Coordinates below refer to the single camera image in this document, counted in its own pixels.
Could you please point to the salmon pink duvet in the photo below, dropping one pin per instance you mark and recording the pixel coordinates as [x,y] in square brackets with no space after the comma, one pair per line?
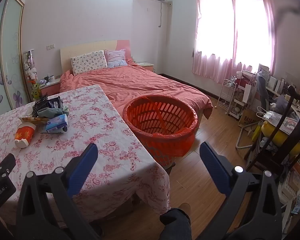
[140,85]

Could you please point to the yellow cushion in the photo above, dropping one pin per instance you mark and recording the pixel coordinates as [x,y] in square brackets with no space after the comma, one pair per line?
[277,135]

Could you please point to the dark blue snack packet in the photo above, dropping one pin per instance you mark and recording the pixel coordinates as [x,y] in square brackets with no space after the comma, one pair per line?
[55,102]

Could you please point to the person's leg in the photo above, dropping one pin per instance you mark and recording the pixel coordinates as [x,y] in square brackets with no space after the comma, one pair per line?
[175,225]

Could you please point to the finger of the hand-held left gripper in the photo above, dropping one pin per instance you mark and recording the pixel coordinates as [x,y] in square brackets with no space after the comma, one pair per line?
[3,166]

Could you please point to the pink striped pillow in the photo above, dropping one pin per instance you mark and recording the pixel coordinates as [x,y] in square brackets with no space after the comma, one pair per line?
[116,57]

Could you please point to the wooden stool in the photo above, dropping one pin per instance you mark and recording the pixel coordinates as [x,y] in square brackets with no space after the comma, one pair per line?
[170,166]

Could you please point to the brown paper bag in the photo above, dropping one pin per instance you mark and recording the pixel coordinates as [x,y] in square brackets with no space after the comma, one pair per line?
[247,121]

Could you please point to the pink sheer curtain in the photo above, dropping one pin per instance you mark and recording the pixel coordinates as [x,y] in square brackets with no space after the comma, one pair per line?
[202,67]
[270,42]

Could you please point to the printed shopping bag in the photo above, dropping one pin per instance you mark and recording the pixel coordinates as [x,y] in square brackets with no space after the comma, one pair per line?
[275,118]

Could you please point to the orange plastic laundry basket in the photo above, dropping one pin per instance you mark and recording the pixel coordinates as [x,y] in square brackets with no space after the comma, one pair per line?
[165,142]

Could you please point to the brown curved hair clip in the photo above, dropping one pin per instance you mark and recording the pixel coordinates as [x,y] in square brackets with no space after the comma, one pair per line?
[37,120]

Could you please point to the dark wooden chair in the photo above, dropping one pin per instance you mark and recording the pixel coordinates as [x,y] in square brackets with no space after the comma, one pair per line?
[293,91]

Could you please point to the grey office chair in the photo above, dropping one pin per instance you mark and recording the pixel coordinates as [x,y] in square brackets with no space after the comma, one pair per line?
[262,90]

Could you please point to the flower print wardrobe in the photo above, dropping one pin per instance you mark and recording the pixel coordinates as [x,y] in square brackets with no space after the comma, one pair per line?
[10,55]

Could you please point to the floral print pillow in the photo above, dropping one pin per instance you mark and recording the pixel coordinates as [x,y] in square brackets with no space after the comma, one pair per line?
[88,62]

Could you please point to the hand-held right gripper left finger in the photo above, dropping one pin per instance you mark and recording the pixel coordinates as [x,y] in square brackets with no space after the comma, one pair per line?
[82,165]

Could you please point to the white tissue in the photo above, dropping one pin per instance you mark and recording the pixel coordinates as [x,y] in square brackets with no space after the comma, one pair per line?
[25,114]

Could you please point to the wall switch panel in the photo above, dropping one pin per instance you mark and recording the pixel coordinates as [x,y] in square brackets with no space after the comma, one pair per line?
[51,46]

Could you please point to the grey cloth bundle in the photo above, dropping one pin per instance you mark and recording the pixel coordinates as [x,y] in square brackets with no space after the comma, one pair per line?
[283,105]

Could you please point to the green yellow plush toy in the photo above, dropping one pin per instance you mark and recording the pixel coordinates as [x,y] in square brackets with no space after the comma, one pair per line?
[35,90]

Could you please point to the white mug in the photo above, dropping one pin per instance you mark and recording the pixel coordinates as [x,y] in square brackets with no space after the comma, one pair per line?
[51,78]

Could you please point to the pink white nightstand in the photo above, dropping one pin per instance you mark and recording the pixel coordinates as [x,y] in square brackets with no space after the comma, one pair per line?
[50,88]
[147,67]

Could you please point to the black foam net sleeve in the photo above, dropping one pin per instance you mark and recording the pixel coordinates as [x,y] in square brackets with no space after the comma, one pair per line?
[38,105]

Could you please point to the pile of boxes and books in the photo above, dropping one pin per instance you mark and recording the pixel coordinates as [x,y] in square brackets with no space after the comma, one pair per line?
[295,180]

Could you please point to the dark mug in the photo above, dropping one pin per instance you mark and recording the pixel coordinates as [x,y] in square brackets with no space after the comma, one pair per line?
[46,79]

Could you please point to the wooden bed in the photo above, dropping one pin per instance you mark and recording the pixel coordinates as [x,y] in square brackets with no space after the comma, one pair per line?
[90,46]

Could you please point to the pink floral tablecloth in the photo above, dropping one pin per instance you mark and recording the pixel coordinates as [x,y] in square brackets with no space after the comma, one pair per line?
[102,140]

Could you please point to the red paper cup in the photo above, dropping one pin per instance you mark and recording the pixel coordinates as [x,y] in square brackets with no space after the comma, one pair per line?
[25,133]

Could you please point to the blue tissue pack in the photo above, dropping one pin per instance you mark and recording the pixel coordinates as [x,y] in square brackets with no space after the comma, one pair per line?
[56,123]

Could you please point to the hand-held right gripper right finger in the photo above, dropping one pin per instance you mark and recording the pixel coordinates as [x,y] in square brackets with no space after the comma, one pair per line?
[215,165]

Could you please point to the white paper bag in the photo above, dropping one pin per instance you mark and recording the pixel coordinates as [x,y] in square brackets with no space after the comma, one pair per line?
[248,92]

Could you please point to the white shelf trolley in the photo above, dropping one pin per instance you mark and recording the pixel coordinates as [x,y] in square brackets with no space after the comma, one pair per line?
[240,102]

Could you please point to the tan slipper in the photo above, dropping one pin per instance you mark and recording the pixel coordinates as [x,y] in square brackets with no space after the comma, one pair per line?
[185,207]

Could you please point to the light green cloth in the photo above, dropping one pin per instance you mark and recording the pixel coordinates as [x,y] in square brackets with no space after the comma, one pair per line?
[47,112]

